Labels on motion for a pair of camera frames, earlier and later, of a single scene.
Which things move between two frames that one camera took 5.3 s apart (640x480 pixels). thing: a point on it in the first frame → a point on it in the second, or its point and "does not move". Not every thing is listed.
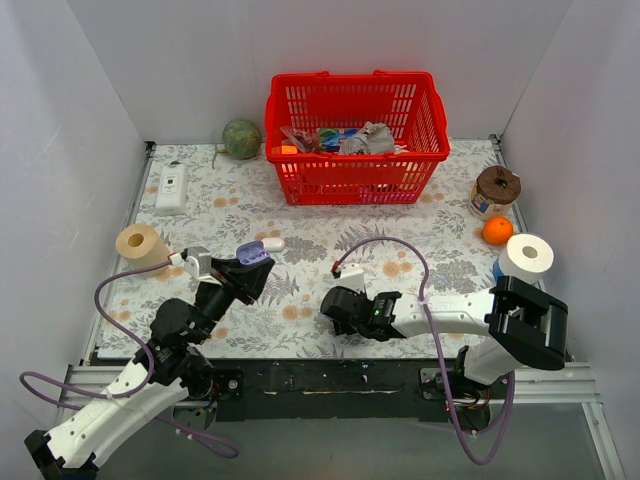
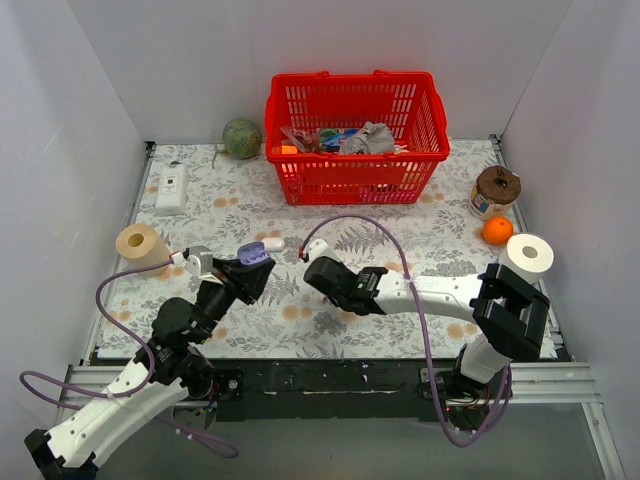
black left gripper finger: [250, 284] does not move
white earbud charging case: [273, 244] does not move
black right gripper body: [338, 312] → [326, 273]
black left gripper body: [240, 279] does not move
